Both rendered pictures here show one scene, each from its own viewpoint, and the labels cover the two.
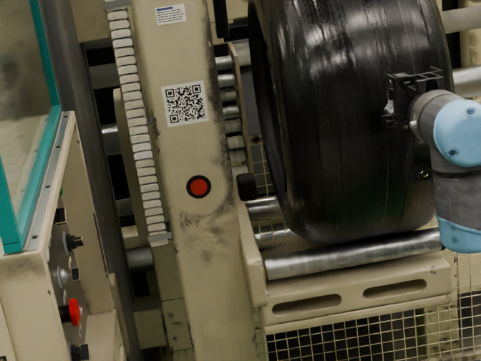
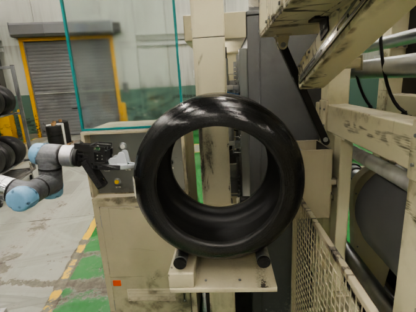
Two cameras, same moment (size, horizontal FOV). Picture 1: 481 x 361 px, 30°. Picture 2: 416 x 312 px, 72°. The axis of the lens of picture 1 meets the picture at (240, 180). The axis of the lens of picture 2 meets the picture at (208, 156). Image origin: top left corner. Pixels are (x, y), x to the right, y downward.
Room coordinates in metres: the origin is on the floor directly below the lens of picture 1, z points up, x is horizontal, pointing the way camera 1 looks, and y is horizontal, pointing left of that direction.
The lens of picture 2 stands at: (1.73, -1.19, 1.49)
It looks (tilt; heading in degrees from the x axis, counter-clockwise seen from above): 14 degrees down; 97
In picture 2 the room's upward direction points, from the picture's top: 3 degrees counter-clockwise
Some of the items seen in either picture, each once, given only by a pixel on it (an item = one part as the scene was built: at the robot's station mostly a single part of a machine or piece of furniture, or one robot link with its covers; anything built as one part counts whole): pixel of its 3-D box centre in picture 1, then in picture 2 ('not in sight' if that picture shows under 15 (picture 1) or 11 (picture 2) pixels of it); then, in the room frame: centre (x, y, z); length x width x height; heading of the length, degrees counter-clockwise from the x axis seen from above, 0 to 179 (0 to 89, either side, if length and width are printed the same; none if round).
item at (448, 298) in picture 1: (338, 270); (223, 258); (1.64, -0.17, 0.80); 0.37 x 0.36 x 0.02; 3
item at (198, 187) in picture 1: (198, 186); not in sight; (1.54, 0.08, 1.06); 0.03 x 0.02 x 0.03; 93
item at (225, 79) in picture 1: (201, 117); (306, 177); (2.00, 0.07, 1.05); 0.20 x 0.15 x 0.30; 93
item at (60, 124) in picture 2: not in sight; (58, 136); (-2.84, 5.45, 0.38); 1.20 x 0.80 x 0.76; 112
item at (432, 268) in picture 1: (352, 285); (187, 251); (1.50, -0.18, 0.84); 0.36 x 0.09 x 0.06; 93
